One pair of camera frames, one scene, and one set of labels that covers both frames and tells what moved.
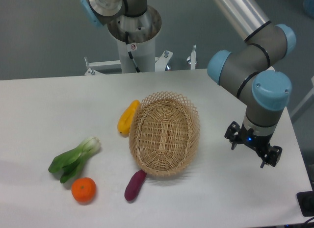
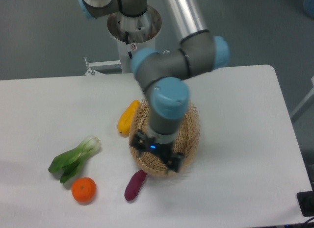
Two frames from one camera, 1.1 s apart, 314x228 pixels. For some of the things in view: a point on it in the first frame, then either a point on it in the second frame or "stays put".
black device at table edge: x=305 y=200 stays put
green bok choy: x=70 y=163 stays put
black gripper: x=260 y=142 -> x=140 y=142
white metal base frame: x=161 y=63 stays put
